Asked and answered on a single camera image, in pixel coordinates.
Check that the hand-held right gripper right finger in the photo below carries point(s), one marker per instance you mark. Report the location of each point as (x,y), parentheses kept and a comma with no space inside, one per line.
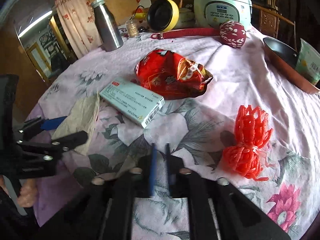
(170,165)

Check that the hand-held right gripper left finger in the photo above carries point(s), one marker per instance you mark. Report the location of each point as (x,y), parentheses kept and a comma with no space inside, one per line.
(152,170)

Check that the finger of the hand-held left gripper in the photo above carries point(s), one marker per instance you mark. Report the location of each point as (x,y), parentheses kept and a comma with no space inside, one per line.
(52,123)
(72,138)

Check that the brown paper napkin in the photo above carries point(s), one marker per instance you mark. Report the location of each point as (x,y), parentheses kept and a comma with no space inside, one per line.
(80,115)

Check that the person's left hand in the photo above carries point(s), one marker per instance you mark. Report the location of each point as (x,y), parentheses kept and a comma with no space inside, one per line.
(27,192)

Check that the white medicine box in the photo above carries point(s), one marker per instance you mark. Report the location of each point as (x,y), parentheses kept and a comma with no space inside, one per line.
(130,102)

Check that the red foam net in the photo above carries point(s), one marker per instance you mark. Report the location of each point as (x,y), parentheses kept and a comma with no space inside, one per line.
(247,135)

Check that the red snack bag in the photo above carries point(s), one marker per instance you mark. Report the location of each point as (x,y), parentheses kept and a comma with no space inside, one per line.
(160,75)

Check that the ceiling light tube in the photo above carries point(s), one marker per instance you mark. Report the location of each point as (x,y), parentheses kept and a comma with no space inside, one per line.
(35,23)

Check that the floral tablecloth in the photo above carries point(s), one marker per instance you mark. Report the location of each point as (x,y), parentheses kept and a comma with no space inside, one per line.
(225,80)

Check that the floral curtain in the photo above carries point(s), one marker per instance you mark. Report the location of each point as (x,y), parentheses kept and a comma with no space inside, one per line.
(75,17)

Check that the silver metal bottle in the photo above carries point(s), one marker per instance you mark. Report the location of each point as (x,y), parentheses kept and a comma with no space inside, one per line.
(107,27)

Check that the toothpick jar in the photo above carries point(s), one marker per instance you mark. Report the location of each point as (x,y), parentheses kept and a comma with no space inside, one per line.
(131,28)

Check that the red massage hammer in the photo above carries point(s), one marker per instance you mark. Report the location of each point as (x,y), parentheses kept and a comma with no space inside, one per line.
(232,33)

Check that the cream ceramic pot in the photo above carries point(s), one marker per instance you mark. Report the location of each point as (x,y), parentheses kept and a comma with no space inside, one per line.
(187,17)

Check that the yellow round appliance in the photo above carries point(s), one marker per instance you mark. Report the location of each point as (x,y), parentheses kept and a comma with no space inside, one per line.
(162,15)

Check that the brown frying pan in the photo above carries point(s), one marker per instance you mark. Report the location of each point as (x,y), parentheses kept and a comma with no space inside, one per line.
(280,50)

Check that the green rice cooker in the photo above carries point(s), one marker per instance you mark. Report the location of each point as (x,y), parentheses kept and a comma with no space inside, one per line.
(220,5)

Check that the green paper cup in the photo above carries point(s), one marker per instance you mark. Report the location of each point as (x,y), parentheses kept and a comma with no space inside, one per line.
(308,62)

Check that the wooden chair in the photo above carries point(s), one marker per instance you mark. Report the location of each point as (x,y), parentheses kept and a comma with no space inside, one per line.
(268,21)

